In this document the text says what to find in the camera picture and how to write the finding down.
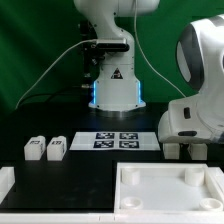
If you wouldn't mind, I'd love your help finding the white camera cable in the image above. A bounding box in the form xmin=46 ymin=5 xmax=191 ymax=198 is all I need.
xmin=15 ymin=39 xmax=98 ymax=110

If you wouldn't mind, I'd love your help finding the black cable on table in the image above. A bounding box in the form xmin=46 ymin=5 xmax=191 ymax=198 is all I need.
xmin=16 ymin=85 xmax=93 ymax=109

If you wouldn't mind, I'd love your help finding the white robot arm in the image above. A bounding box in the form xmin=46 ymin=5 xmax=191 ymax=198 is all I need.
xmin=73 ymin=0 xmax=224 ymax=144

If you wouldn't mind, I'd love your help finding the white sheet with tags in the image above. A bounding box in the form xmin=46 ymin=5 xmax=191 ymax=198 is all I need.
xmin=70 ymin=132 xmax=160 ymax=151

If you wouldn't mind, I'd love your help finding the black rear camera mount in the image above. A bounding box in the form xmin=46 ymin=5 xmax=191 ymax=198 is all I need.
xmin=79 ymin=21 xmax=133 ymax=89

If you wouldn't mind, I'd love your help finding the white square tabletop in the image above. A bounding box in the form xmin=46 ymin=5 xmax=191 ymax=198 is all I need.
xmin=114 ymin=163 xmax=224 ymax=213

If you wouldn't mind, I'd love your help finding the white left obstacle block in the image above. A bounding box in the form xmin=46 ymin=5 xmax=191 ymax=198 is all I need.
xmin=0 ymin=167 xmax=15 ymax=204

